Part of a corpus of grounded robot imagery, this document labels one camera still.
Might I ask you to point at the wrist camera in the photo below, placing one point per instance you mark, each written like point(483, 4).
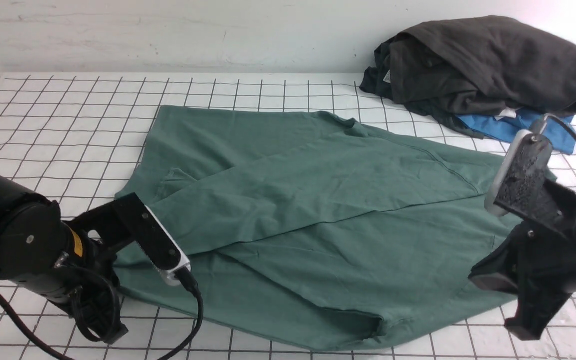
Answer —
point(153, 240)
point(520, 178)

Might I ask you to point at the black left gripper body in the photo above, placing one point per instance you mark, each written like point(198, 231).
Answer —
point(68, 263)

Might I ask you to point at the green long-sleeved shirt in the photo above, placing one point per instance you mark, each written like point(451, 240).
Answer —
point(319, 232)

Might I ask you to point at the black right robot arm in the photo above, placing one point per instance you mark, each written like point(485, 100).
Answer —
point(537, 261)

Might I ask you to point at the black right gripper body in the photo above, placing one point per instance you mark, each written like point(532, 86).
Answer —
point(536, 263)

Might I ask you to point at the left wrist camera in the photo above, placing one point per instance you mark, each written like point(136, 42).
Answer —
point(153, 240)

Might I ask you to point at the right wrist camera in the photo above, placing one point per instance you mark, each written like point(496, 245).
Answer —
point(520, 178)

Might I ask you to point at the blue shirt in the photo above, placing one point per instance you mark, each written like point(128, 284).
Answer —
point(504, 129)

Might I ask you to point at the dark grey garment pile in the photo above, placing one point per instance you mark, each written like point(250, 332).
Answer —
point(480, 66)

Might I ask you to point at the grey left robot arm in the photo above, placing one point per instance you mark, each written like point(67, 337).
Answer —
point(65, 261)

